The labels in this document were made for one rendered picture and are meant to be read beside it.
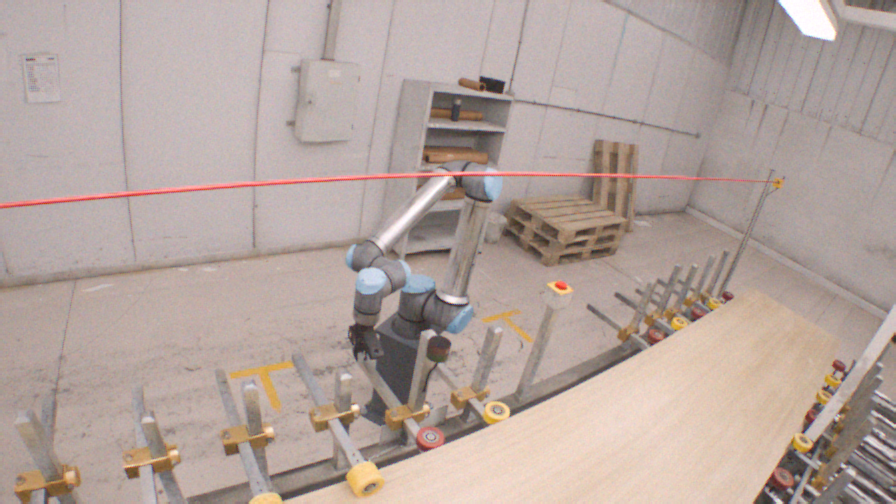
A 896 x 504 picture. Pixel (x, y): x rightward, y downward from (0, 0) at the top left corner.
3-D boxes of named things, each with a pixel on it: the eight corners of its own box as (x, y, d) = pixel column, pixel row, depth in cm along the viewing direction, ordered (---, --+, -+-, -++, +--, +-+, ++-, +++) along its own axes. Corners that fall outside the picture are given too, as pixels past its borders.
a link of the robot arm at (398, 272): (389, 251, 156) (365, 262, 146) (416, 264, 151) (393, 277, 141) (386, 275, 160) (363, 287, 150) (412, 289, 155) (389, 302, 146)
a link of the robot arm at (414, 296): (410, 298, 223) (415, 267, 216) (439, 313, 216) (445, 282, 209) (391, 310, 211) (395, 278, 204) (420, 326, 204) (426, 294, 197)
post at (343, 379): (332, 475, 132) (335, 369, 111) (342, 472, 134) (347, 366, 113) (336, 483, 130) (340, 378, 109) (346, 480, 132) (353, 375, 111)
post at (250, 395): (257, 491, 116) (239, 379, 95) (268, 488, 118) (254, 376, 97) (261, 500, 114) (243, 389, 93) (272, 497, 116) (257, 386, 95)
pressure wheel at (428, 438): (407, 453, 127) (411, 429, 122) (429, 445, 131) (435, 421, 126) (420, 472, 121) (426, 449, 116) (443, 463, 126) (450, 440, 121)
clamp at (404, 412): (384, 420, 134) (385, 410, 132) (420, 409, 142) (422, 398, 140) (393, 433, 130) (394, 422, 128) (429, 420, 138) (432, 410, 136)
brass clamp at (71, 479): (24, 484, 73) (16, 471, 71) (81, 472, 81) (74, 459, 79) (21, 507, 69) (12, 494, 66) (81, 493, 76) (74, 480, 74)
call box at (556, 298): (540, 302, 153) (547, 282, 150) (554, 298, 157) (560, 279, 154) (554, 313, 148) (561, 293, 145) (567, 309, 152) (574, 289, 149)
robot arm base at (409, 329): (383, 328, 214) (386, 311, 209) (404, 312, 230) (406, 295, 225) (418, 345, 207) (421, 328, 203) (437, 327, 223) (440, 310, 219)
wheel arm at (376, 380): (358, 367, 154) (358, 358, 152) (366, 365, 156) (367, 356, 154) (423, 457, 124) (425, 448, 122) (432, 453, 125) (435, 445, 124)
